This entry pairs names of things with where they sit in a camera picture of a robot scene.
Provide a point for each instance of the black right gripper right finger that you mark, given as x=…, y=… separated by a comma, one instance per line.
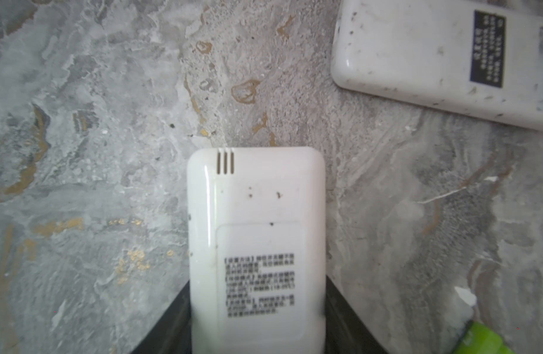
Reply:
x=345, y=332

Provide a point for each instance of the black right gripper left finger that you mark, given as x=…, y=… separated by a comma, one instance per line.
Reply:
x=172, y=333

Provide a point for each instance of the green battery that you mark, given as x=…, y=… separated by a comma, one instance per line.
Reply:
x=479, y=339

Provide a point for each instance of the white remote with green screen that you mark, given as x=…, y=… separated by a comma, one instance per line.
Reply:
x=257, y=250

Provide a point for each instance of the white air conditioner remote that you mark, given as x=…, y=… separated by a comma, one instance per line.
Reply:
x=464, y=57

